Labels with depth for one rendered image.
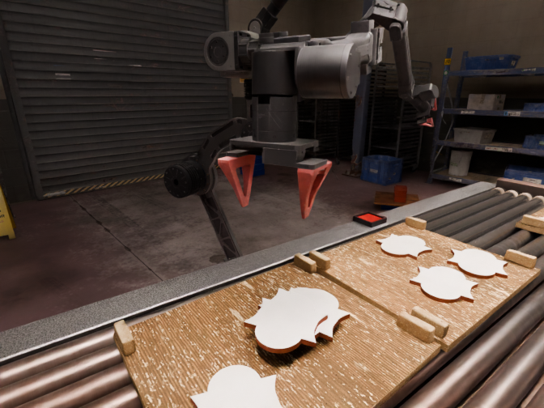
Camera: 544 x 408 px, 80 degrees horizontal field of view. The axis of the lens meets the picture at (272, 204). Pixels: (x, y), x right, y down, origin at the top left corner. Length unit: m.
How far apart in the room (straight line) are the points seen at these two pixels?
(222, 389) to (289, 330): 0.12
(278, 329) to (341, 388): 0.12
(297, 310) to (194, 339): 0.17
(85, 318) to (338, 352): 0.47
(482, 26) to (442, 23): 0.59
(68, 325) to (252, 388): 0.38
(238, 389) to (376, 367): 0.20
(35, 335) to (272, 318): 0.42
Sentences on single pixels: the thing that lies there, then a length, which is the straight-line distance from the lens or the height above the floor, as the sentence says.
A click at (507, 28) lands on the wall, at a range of 6.08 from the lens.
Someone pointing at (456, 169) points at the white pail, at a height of 0.23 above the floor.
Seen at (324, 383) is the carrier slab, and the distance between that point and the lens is 0.52.
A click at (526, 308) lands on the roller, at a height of 0.92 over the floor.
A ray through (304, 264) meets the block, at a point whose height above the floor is 0.95.
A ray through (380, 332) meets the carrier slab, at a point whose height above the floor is 0.94.
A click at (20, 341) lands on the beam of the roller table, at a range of 0.74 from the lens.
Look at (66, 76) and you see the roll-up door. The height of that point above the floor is 1.51.
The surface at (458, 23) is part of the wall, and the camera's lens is 6.30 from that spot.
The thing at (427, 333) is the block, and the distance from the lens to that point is 0.61.
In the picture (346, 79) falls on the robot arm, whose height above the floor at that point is 1.33.
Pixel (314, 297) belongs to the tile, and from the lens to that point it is 0.62.
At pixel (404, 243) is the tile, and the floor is 0.95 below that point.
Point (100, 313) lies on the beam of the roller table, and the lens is 0.74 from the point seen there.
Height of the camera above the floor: 1.32
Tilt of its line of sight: 19 degrees down
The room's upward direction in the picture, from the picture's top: straight up
